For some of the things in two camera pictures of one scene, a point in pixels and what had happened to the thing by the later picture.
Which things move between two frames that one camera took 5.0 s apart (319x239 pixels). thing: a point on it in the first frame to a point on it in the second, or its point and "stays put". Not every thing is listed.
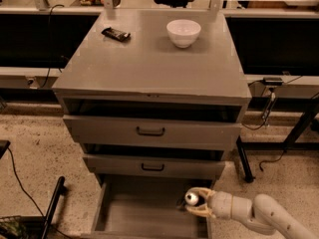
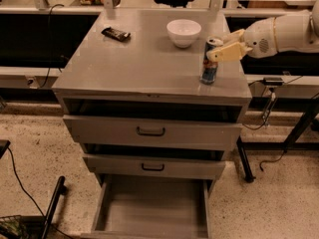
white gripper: (221, 203) to (260, 38)
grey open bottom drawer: (148, 206) stays put
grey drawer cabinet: (145, 110) stays put
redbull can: (191, 198) to (209, 68)
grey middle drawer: (158, 165) stays put
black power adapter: (272, 81) stays put
